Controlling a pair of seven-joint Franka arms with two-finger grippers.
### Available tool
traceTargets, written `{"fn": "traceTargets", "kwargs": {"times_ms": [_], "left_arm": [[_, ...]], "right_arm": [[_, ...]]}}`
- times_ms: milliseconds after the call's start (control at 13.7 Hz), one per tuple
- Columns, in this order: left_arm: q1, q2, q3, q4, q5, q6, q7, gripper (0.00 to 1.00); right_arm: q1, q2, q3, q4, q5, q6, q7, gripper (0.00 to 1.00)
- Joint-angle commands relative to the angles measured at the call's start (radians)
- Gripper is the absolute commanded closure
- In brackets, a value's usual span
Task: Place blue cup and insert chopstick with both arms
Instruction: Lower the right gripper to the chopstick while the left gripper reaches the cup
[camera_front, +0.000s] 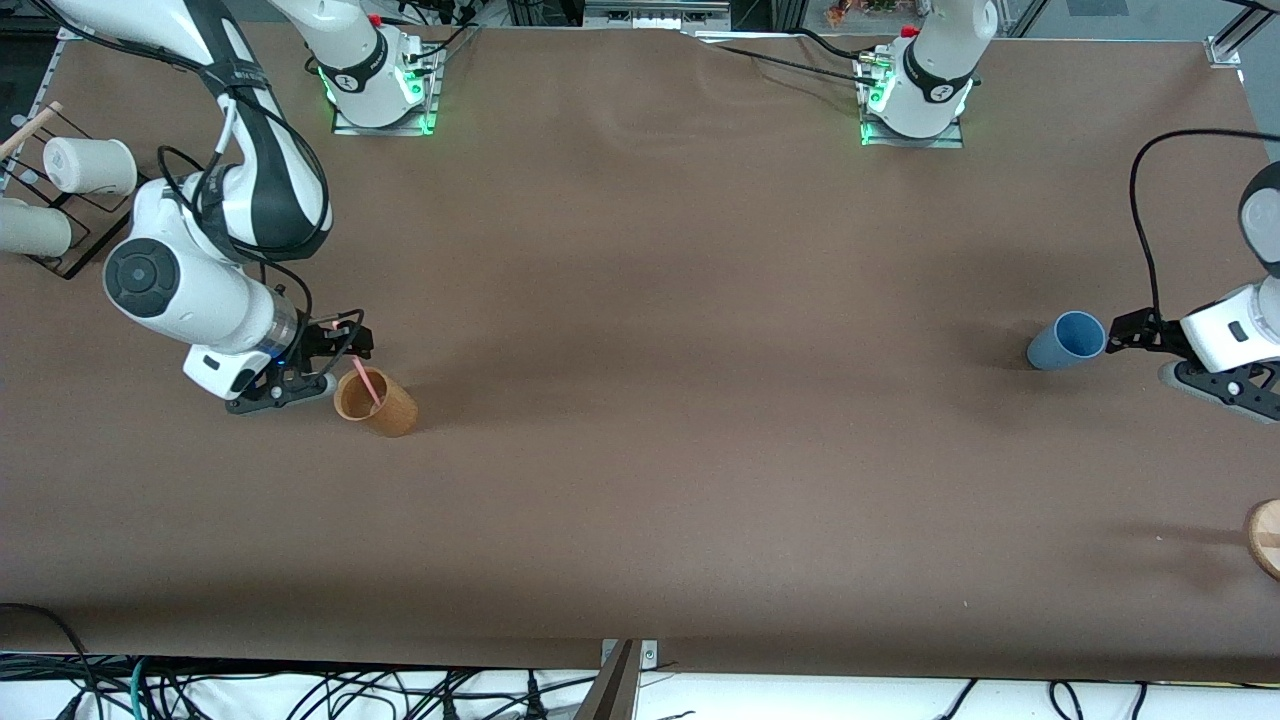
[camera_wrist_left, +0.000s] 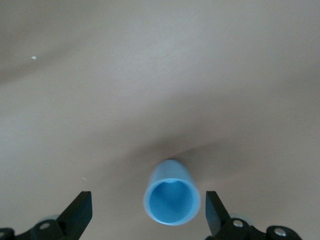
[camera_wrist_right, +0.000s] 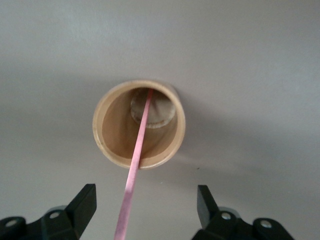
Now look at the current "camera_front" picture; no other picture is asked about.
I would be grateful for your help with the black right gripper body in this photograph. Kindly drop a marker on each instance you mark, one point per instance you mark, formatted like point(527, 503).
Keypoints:
point(322, 341)

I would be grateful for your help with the pink chopstick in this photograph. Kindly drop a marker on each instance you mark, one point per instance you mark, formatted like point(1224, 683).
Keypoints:
point(366, 385)

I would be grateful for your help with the blue cup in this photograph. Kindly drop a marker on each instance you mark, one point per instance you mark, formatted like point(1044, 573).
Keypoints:
point(1050, 350)

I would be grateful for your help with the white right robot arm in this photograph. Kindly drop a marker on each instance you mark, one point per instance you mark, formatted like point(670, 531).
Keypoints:
point(200, 300)

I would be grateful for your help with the brown wooden cup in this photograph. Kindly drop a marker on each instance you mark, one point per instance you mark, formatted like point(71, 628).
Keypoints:
point(400, 415)

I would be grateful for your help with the white cup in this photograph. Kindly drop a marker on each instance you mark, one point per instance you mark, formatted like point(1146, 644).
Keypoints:
point(90, 165)
point(35, 230)

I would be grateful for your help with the round wooden disc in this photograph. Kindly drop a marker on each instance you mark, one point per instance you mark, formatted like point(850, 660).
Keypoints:
point(1268, 540)

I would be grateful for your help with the wooden stick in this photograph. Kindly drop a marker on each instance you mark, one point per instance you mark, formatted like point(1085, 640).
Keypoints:
point(35, 125)

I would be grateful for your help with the black background box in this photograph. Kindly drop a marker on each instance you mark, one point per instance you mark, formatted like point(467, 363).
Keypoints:
point(545, 12)

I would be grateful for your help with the colourful background objects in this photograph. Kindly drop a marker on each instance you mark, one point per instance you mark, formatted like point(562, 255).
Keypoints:
point(850, 12)

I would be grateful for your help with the grey background device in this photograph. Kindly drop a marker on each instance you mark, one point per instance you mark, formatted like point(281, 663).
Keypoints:
point(650, 15)

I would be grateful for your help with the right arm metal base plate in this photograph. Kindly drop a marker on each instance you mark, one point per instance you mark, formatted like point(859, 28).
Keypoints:
point(432, 100)

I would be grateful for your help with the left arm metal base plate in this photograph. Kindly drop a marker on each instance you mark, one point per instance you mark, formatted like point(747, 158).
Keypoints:
point(955, 143)

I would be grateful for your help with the metal table corner bracket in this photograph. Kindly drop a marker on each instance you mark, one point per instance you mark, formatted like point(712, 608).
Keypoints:
point(1225, 52)
point(68, 33)

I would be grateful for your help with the metal table edge bracket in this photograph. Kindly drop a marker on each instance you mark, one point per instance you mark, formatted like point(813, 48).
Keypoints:
point(648, 655)

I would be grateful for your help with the aluminium profile post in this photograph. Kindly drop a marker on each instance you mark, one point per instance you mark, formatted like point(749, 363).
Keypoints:
point(785, 12)

